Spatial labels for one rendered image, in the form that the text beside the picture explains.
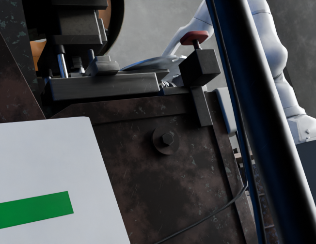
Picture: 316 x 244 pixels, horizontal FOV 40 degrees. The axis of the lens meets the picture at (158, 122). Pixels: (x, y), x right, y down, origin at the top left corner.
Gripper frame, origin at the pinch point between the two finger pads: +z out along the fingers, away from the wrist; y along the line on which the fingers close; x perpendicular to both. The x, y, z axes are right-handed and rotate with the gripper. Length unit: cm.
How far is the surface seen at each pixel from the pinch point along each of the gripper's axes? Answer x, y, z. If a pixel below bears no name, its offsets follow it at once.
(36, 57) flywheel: -42.6, 22.9, 3.8
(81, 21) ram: -14.0, 17.5, 33.3
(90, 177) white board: -12, -31, 65
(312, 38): 174, 108, -476
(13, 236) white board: -25, -39, 79
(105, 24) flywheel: -17.3, 35.5, -17.3
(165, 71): 5.1, -1.8, 19.1
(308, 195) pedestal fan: 24, -42, 112
